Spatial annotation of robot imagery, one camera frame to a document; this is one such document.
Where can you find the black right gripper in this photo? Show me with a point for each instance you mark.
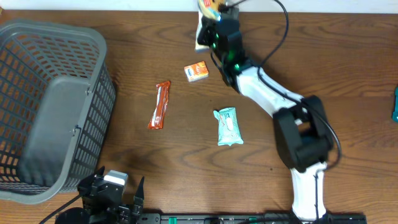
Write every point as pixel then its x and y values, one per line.
pixel 208 24

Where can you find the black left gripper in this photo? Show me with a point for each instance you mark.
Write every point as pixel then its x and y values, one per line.
pixel 122 213

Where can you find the small orange box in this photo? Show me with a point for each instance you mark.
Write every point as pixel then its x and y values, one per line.
pixel 196 71

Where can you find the red snack bar wrapper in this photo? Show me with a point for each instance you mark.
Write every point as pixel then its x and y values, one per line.
pixel 157 118

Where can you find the green flushable wipes pack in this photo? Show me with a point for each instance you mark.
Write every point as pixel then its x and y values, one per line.
pixel 228 128

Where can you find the teal mouthwash bottle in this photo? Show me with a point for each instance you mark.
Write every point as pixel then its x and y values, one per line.
pixel 395 110

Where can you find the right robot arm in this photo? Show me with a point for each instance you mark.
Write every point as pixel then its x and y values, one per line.
pixel 303 136

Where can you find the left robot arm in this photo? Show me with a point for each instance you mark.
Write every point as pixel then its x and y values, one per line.
pixel 78 215

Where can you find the white barcode scanner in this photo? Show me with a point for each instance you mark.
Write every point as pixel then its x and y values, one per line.
pixel 199 47

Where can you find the grey plastic shopping basket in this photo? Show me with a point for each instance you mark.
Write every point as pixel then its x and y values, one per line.
pixel 57 98

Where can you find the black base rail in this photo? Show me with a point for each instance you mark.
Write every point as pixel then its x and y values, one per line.
pixel 267 218

